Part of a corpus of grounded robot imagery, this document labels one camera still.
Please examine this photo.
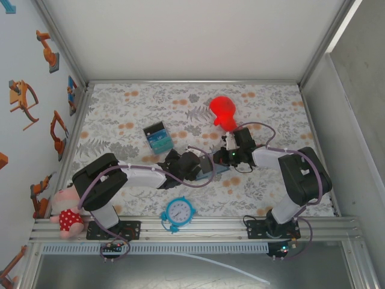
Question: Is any blue card holder booklet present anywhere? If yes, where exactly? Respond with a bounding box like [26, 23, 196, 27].
[195, 164, 231, 181]

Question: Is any blue plastic card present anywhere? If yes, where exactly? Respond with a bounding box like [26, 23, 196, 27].
[146, 129, 171, 145]

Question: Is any black plastic card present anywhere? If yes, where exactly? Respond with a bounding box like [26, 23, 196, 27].
[143, 120, 167, 135]

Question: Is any blue alarm clock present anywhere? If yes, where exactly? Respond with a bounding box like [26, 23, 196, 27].
[159, 196, 197, 235]

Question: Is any floral patterned table mat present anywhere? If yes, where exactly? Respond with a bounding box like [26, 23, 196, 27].
[72, 82, 337, 217]

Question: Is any thin white tube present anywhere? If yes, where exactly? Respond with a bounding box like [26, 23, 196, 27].
[174, 252, 271, 285]

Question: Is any pink pig plush toy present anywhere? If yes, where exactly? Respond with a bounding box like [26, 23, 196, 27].
[49, 186, 85, 240]

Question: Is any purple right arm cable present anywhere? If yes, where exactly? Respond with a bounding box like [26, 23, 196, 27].
[237, 121, 327, 261]

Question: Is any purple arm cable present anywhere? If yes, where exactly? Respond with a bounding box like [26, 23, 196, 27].
[78, 146, 215, 264]
[237, 121, 327, 261]

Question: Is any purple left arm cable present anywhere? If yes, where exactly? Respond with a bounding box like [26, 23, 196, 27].
[78, 146, 215, 264]

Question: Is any aluminium mounting rail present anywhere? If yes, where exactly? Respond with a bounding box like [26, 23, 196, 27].
[29, 215, 363, 241]

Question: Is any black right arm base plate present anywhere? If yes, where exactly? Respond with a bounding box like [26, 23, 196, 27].
[245, 218, 301, 240]

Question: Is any aluminium frame cross bar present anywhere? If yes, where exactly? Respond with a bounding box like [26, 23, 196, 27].
[87, 79, 301, 89]

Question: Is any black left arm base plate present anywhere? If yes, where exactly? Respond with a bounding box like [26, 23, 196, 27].
[86, 220, 142, 241]

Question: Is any white slotted cable duct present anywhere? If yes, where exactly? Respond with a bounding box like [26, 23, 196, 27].
[40, 243, 270, 255]

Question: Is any aluminium frame post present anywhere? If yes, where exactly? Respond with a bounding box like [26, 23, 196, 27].
[299, 0, 363, 90]
[33, 0, 91, 91]

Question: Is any blue and orange wall sticker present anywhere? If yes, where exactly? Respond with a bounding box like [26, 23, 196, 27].
[66, 75, 78, 117]

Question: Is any orange claw gripper wall sticker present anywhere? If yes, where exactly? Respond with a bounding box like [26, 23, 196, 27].
[8, 79, 40, 132]

